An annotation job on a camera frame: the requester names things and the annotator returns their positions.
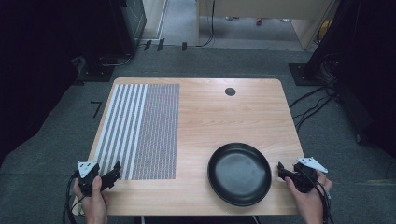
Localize person's right hand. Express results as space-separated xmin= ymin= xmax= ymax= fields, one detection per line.
xmin=284 ymin=169 xmax=333 ymax=224

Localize dark equipment cabinet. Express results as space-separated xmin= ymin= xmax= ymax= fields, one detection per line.
xmin=108 ymin=0 xmax=148 ymax=57

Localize black curtain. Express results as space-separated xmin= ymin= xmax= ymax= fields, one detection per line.
xmin=0 ymin=0 xmax=125 ymax=166

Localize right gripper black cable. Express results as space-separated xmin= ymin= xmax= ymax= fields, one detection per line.
xmin=300 ymin=169 xmax=335 ymax=224

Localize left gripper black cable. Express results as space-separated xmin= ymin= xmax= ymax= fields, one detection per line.
xmin=62 ymin=172 xmax=87 ymax=224

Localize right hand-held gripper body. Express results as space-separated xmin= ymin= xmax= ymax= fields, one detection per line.
xmin=289 ymin=156 xmax=329 ymax=194

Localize person's left hand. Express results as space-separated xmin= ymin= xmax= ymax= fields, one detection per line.
xmin=72 ymin=175 xmax=110 ymax=224

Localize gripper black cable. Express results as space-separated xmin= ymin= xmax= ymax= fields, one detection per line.
xmin=300 ymin=169 xmax=335 ymax=224
xmin=62 ymin=172 xmax=87 ymax=224

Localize black stand base plate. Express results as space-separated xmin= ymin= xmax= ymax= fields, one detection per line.
xmin=288 ymin=62 xmax=326 ymax=87

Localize black floor cables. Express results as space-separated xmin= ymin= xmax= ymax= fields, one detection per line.
xmin=288 ymin=52 xmax=344 ymax=133

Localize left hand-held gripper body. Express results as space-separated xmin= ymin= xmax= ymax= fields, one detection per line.
xmin=76 ymin=160 xmax=108 ymax=197

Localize light wooden desk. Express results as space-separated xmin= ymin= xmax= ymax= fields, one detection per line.
xmin=195 ymin=0 xmax=339 ymax=50

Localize black hanging cable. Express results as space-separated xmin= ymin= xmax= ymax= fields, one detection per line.
xmin=195 ymin=0 xmax=217 ymax=49

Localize grey striped placemat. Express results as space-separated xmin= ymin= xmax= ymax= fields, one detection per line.
xmin=93 ymin=83 xmax=181 ymax=181

